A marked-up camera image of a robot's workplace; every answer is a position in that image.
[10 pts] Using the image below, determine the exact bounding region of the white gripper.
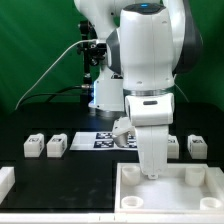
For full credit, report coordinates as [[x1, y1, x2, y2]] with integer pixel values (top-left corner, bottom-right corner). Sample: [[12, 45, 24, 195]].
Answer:
[[135, 125, 169, 179]]

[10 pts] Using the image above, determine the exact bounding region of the white square table top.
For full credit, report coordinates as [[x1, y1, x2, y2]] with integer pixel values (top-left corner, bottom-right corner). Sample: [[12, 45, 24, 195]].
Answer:
[[115, 163, 224, 214]]

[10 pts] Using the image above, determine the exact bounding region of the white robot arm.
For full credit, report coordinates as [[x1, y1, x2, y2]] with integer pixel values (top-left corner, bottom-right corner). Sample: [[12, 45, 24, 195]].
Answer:
[[74, 0, 202, 179]]

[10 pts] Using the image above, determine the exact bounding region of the white sheet with tags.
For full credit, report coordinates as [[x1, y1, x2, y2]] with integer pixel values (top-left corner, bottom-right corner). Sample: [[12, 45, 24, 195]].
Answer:
[[70, 132, 137, 151]]

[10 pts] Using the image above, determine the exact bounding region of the white obstacle bar left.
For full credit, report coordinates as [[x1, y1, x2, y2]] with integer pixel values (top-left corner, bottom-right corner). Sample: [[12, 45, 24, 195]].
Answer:
[[0, 167, 15, 204]]

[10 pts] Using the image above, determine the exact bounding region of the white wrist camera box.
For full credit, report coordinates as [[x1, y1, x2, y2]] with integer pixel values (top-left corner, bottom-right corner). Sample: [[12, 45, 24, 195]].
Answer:
[[111, 93, 175, 148]]

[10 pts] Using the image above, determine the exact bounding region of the black camera stand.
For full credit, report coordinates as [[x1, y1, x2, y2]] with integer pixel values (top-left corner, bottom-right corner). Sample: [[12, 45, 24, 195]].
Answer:
[[77, 20, 106, 84]]

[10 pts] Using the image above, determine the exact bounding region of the black cable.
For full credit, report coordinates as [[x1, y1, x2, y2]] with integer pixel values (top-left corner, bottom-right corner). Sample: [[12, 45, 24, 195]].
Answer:
[[16, 84, 94, 109]]

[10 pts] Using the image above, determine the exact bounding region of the white camera cable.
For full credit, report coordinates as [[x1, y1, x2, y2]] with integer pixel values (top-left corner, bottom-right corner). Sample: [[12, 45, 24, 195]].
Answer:
[[14, 38, 98, 111]]

